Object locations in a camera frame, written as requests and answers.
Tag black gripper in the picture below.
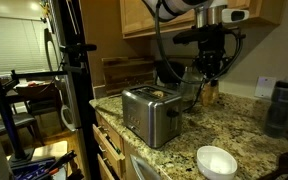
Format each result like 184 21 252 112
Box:
173 24 246 87

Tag bread slice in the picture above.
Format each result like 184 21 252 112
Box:
200 82 219 106
153 91 164 98

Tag white ceramic bowl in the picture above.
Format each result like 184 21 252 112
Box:
197 146 238 180

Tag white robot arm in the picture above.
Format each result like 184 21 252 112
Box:
142 0 249 84

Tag stainless steel toaster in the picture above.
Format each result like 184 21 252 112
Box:
122 84 183 149

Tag clear glass bottle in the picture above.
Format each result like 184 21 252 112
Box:
180 67 200 102

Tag black coffee maker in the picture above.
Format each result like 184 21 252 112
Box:
154 60 185 91

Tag dark grey water bottle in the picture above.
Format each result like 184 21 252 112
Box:
264 79 288 138

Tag wooden cutting board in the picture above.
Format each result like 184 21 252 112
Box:
102 56 154 95

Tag upper wooden cabinet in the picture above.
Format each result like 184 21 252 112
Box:
120 0 287 39

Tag wooden kitchen drawers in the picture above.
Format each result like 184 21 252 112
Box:
92 113 125 180

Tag wooden dining chair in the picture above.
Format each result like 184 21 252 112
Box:
13 81 64 144

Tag white wall outlet plate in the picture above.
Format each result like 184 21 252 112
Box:
254 76 276 99

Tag black camera tripod stand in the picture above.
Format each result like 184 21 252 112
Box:
0 0 100 180

